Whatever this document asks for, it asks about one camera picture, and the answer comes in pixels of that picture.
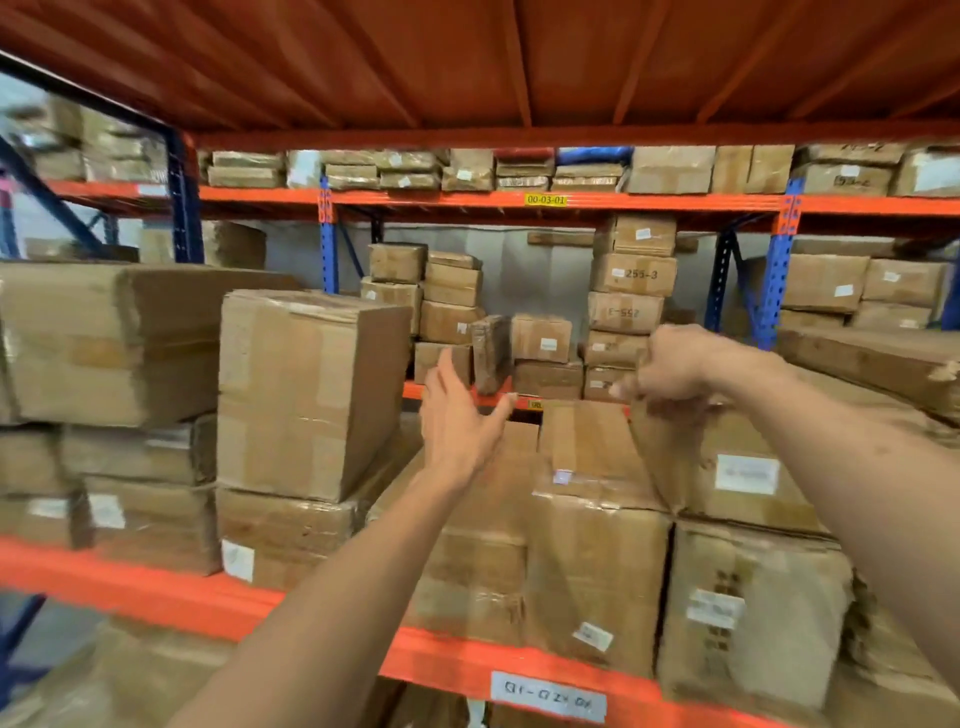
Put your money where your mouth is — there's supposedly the person's right hand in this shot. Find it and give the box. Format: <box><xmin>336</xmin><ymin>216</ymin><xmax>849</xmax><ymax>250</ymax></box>
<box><xmin>608</xmin><ymin>324</ymin><xmax>726</xmax><ymax>415</ymax></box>

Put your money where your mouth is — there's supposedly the person's left hand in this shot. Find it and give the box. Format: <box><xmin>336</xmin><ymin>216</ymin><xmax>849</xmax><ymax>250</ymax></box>
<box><xmin>419</xmin><ymin>348</ymin><xmax>519</xmax><ymax>493</ymax></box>

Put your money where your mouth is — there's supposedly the person's left forearm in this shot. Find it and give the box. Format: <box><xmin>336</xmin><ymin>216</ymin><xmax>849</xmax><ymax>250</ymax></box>
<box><xmin>168</xmin><ymin>465</ymin><xmax>481</xmax><ymax>728</ymax></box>

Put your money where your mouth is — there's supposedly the person's right forearm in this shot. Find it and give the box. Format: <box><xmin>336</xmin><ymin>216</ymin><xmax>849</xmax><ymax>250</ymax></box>
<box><xmin>705</xmin><ymin>341</ymin><xmax>960</xmax><ymax>699</ymax></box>

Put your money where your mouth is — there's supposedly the short orange rack beam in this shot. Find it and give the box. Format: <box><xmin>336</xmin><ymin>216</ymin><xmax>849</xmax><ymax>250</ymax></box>
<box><xmin>402</xmin><ymin>379</ymin><xmax>633</xmax><ymax>416</ymax></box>

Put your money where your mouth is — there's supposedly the tower of marked cardboard cartons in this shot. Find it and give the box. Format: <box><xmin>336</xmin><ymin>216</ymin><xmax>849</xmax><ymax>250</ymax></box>
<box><xmin>582</xmin><ymin>213</ymin><xmax>679</xmax><ymax>404</ymax></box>

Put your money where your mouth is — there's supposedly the stack of small cardboard cartons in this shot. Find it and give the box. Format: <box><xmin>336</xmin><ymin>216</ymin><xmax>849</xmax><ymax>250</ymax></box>
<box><xmin>359</xmin><ymin>242</ymin><xmax>587</xmax><ymax>402</ymax></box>

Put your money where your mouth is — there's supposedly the large brown cardboard box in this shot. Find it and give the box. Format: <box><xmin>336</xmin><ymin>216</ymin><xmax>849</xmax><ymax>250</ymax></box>
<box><xmin>366</xmin><ymin>419</ymin><xmax>543</xmax><ymax>648</ymax></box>
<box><xmin>524</xmin><ymin>400</ymin><xmax>673</xmax><ymax>681</ymax></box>

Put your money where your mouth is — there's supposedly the dark blue rack brace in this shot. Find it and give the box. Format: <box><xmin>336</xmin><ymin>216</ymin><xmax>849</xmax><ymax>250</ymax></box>
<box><xmin>704</xmin><ymin>228</ymin><xmax>744</xmax><ymax>333</ymax></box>

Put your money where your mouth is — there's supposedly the white-labelled brown cardboard box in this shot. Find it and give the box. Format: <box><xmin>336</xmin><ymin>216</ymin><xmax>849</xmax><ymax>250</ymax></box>
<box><xmin>631</xmin><ymin>396</ymin><xmax>831</xmax><ymax>536</ymax></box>

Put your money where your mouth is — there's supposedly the tall taped cardboard box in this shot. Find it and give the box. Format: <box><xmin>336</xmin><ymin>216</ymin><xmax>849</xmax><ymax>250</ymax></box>
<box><xmin>216</xmin><ymin>288</ymin><xmax>413</xmax><ymax>504</ymax></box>

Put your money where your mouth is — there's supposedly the row of flat cardboard packages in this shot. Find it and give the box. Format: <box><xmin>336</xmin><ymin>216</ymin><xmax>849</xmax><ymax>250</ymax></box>
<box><xmin>198</xmin><ymin>141</ymin><xmax>960</xmax><ymax>199</ymax></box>

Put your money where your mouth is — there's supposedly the thin orange rack beam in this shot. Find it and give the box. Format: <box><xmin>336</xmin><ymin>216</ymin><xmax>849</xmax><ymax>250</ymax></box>
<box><xmin>45</xmin><ymin>178</ymin><xmax>960</xmax><ymax>221</ymax></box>

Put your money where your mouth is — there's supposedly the long brown cardboard box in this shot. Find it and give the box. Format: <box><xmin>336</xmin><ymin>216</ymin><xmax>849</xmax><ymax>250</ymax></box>
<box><xmin>775</xmin><ymin>325</ymin><xmax>960</xmax><ymax>426</ymax></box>

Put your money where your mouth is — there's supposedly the stack of labelled cardboard cartons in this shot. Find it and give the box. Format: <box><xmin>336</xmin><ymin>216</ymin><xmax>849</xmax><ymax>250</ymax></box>
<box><xmin>778</xmin><ymin>252</ymin><xmax>953</xmax><ymax>333</ymax></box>

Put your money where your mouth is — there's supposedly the large printed cardboard box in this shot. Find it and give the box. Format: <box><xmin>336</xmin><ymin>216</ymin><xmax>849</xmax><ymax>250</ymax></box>
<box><xmin>656</xmin><ymin>519</ymin><xmax>855</xmax><ymax>714</ymax></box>

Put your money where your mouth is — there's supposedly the white handwritten beam label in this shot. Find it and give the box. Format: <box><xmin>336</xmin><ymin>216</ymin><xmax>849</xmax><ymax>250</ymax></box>
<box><xmin>490</xmin><ymin>670</ymin><xmax>608</xmax><ymax>726</ymax></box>

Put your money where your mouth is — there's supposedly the orange metal shelf deck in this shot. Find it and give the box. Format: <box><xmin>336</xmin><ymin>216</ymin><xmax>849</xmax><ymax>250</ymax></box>
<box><xmin>0</xmin><ymin>0</ymin><xmax>960</xmax><ymax>153</ymax></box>

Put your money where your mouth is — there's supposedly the flat brown cardboard box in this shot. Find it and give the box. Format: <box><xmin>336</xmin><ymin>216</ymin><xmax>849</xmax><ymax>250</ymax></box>
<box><xmin>0</xmin><ymin>490</ymin><xmax>93</xmax><ymax>551</ymax></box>
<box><xmin>81</xmin><ymin>476</ymin><xmax>221</xmax><ymax>578</ymax></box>
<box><xmin>0</xmin><ymin>425</ymin><xmax>78</xmax><ymax>497</ymax></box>
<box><xmin>60</xmin><ymin>413</ymin><xmax>219</xmax><ymax>488</ymax></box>

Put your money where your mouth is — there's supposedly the dark blue rack upright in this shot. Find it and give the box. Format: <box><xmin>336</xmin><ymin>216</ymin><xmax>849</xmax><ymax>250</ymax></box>
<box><xmin>164</xmin><ymin>126</ymin><xmax>206</xmax><ymax>266</ymax></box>

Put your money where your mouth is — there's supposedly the thick orange rack beam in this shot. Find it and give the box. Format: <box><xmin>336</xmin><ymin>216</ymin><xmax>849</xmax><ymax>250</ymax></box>
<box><xmin>0</xmin><ymin>535</ymin><xmax>798</xmax><ymax>728</ymax></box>

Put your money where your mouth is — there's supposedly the wide brown cardboard box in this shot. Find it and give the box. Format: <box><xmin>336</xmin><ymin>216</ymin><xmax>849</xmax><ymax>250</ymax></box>
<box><xmin>0</xmin><ymin>260</ymin><xmax>303</xmax><ymax>429</ymax></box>

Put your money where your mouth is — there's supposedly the pile of wrapped cardboard packages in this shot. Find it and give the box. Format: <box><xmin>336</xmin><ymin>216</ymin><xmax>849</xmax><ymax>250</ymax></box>
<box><xmin>6</xmin><ymin>96</ymin><xmax>171</xmax><ymax>186</ymax></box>

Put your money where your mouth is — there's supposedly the blue diagonal rack brace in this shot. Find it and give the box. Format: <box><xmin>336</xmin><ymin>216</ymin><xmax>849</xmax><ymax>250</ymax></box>
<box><xmin>0</xmin><ymin>591</ymin><xmax>48</xmax><ymax>688</ymax></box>
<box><xmin>0</xmin><ymin>133</ymin><xmax>111</xmax><ymax>261</ymax></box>

